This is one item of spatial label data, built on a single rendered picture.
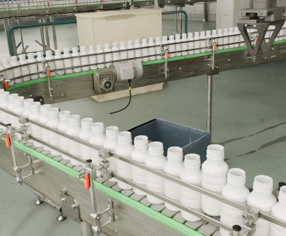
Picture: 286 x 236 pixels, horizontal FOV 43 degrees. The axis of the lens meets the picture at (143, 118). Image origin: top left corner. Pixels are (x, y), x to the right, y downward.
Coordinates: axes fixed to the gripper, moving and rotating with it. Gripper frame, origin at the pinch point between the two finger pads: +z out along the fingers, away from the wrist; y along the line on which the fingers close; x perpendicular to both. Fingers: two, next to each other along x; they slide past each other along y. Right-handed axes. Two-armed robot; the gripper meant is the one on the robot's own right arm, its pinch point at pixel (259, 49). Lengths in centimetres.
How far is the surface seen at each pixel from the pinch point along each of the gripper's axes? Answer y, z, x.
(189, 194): 17.7, 32.3, -7.0
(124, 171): 17.0, 33.9, -29.6
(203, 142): -39, 47, -40
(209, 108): -181, 89, -127
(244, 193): 15.6, 27.9, 6.1
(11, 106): 15, 27, -94
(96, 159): 17, 34, -42
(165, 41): -138, 25, -141
